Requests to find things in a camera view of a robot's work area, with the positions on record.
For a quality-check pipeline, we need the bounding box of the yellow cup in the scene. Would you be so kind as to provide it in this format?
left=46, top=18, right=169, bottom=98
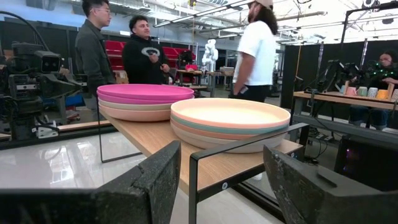
left=376, top=88, right=390, bottom=101

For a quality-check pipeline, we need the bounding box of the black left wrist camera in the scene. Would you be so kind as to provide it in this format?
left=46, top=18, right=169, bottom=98
left=33, top=49, right=63, bottom=75

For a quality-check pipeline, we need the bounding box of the beige plate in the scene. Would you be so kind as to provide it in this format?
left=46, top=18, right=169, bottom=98
left=98, top=98, right=175, bottom=112

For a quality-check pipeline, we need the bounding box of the magenta plate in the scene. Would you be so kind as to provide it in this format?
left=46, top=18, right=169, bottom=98
left=96, top=92, right=194, bottom=106
left=96, top=83, right=195, bottom=101

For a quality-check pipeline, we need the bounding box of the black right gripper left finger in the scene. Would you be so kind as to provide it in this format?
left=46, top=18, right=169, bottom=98
left=0, top=139, right=182, bottom=224

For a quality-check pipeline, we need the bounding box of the white humanoid robot figure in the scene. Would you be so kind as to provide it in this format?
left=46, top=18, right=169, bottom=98
left=201, top=38, right=220, bottom=73

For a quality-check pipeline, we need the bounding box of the black metal frame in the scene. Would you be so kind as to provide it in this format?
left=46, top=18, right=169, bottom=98
left=231, top=182, right=289, bottom=222

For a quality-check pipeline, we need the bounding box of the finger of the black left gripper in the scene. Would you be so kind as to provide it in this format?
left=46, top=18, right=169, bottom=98
left=39, top=73, right=83, bottom=99

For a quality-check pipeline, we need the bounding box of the person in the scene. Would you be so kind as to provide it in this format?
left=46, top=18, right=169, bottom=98
left=121, top=14, right=172, bottom=86
left=229, top=0, right=280, bottom=104
left=347, top=49, right=398, bottom=131
left=73, top=0, right=116, bottom=111

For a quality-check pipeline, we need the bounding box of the wooden shelf with black frame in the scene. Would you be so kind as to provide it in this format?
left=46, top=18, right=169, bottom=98
left=96, top=102, right=310, bottom=224

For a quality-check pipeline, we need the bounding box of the black partition panel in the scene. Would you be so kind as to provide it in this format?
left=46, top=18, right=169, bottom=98
left=280, top=39, right=398, bottom=110

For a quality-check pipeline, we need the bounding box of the light peach plate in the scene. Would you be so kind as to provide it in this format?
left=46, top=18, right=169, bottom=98
left=170, top=97, right=292, bottom=130

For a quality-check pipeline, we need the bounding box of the grey-beige plate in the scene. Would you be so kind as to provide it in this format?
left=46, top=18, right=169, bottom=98
left=170, top=123, right=287, bottom=154

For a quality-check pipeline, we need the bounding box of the terracotta orange plate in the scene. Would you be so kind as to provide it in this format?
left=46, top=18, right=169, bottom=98
left=170, top=119, right=289, bottom=141

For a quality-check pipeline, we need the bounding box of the black computer tower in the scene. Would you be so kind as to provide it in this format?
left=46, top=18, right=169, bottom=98
left=333, top=133, right=398, bottom=192

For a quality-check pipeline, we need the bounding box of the teal plate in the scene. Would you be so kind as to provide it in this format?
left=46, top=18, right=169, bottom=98
left=170, top=114, right=290, bottom=136

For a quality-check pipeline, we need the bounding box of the wooden workbench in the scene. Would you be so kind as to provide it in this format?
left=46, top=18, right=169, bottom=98
left=291, top=90, right=398, bottom=139

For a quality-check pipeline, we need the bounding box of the salmon pink plate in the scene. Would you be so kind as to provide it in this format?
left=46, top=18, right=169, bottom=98
left=98, top=104, right=172, bottom=123

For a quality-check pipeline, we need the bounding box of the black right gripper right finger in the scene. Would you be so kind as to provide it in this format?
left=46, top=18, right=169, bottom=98
left=262, top=144, right=398, bottom=224

